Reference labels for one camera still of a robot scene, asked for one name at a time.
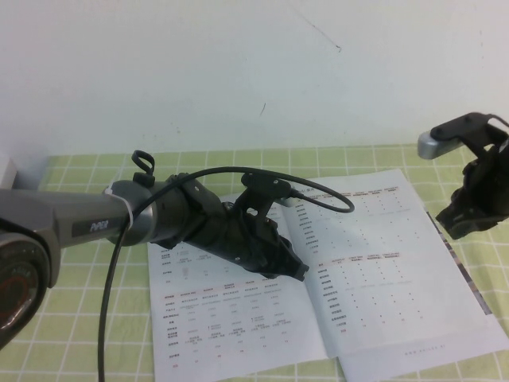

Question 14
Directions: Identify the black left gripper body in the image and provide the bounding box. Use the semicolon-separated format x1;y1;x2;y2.
181;178;289;279

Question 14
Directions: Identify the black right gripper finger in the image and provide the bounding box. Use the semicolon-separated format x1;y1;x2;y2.
441;190;474;216
436;214;482;240

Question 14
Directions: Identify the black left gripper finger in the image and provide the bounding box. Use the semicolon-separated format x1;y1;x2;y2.
260;257;305;283
274;236;309;275

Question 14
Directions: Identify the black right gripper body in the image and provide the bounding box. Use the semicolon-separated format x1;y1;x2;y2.
457;138;509;228

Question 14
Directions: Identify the white printed booklet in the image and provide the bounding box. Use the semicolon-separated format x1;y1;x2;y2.
146;168;504;382

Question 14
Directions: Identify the white zip tie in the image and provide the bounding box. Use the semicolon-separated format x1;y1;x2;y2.
102;186;136;227

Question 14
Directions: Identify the green white checked tablecloth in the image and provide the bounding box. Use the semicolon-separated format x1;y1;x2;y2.
0;141;509;382

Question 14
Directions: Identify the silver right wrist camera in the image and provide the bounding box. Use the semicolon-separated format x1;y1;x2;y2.
417;133;468;160

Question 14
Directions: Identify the black left camera mount bracket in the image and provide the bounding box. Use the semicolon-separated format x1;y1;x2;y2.
233;170;292;224

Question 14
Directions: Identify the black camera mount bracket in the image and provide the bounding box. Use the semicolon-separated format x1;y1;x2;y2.
431;112;509;160
233;170;292;224

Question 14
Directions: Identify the black right camera mount bracket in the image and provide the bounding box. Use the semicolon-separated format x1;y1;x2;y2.
431;112;509;160

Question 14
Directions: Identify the thin black right camera cable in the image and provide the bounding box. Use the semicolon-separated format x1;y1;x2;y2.
487;113;509;131

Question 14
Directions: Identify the short black looped arm cable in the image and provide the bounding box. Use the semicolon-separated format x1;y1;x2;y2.
130;150;155;189

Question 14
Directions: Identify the long black left camera cable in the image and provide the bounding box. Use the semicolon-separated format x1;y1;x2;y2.
99;168;355;382

